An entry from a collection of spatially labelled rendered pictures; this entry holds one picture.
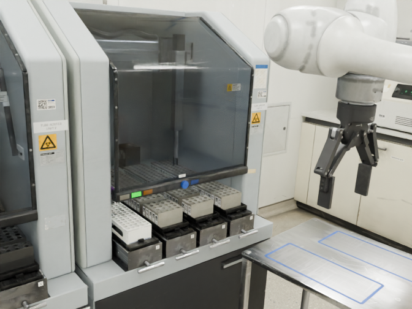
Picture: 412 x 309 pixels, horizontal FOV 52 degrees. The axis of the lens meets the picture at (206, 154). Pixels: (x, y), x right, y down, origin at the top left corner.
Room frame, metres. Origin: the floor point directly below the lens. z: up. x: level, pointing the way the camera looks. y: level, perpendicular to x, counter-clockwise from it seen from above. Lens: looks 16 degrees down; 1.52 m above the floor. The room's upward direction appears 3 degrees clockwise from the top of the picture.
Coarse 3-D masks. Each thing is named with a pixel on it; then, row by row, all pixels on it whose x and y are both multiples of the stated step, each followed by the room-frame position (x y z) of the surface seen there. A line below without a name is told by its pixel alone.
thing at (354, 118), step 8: (344, 104) 0.84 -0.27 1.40; (344, 112) 0.84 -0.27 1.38; (352, 112) 0.83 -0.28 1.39; (360, 112) 0.82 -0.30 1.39; (368, 112) 0.82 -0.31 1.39; (344, 120) 0.83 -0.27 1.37; (352, 120) 0.82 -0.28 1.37; (360, 120) 0.82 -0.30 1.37; (368, 120) 0.82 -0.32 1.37; (352, 128) 0.84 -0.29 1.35; (360, 128) 0.86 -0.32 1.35; (344, 136) 0.83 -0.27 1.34; (344, 144) 0.84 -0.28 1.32
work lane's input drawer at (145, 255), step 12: (120, 240) 1.33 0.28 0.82; (144, 240) 1.34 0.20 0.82; (156, 240) 1.34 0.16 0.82; (120, 252) 1.31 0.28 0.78; (132, 252) 1.28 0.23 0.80; (144, 252) 1.31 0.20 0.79; (156, 252) 1.34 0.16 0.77; (132, 264) 1.28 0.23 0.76; (144, 264) 1.30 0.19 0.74; (156, 264) 1.29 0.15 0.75
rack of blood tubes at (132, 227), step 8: (112, 208) 1.50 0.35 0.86; (120, 208) 1.50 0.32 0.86; (128, 208) 1.50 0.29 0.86; (112, 216) 1.42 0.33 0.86; (120, 216) 1.42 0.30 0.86; (128, 216) 1.42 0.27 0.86; (136, 216) 1.44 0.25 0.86; (112, 224) 1.46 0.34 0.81; (120, 224) 1.36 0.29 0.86; (128, 224) 1.36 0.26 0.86; (136, 224) 1.36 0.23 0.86; (144, 224) 1.36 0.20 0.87; (120, 232) 1.41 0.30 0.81; (128, 232) 1.31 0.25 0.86; (136, 232) 1.33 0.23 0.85; (144, 232) 1.35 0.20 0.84; (128, 240) 1.31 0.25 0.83; (136, 240) 1.33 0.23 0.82
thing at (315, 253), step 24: (288, 240) 1.38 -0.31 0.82; (312, 240) 1.39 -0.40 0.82; (336, 240) 1.40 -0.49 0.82; (360, 240) 1.41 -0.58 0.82; (264, 264) 1.22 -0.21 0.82; (288, 264) 1.22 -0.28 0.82; (312, 264) 1.22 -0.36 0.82; (336, 264) 1.23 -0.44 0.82; (360, 264) 1.24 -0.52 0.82; (384, 264) 1.25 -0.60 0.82; (408, 264) 1.25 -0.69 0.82; (240, 288) 1.28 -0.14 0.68; (312, 288) 1.09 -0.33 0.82; (336, 288) 1.09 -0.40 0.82; (360, 288) 1.10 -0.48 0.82; (384, 288) 1.11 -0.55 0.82; (408, 288) 1.11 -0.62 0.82
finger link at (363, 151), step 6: (360, 132) 0.85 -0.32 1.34; (366, 132) 0.85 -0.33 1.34; (366, 138) 0.86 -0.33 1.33; (360, 144) 0.87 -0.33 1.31; (366, 144) 0.86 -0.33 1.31; (360, 150) 0.89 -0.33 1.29; (366, 150) 0.88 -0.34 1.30; (360, 156) 0.90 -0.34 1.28; (366, 156) 0.89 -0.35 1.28; (372, 162) 0.90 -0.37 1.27
